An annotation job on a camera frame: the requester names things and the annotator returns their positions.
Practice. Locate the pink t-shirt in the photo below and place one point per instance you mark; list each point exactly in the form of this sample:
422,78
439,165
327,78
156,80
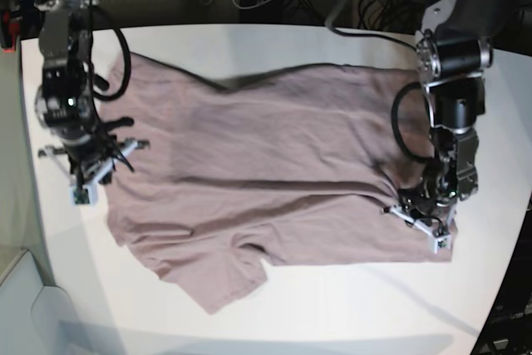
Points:
293,168

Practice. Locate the white bin corner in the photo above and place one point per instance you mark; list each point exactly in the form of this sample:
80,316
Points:
34,316

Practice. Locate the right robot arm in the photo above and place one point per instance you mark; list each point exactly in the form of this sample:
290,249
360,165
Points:
66,99

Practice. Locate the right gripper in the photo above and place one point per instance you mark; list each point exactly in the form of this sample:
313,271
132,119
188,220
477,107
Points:
93,149

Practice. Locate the red and black clamp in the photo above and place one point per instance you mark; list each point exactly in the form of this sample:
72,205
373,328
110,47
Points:
10,30

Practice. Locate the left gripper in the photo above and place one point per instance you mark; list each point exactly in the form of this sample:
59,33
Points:
425,200

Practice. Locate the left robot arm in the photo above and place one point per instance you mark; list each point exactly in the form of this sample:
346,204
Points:
453,50

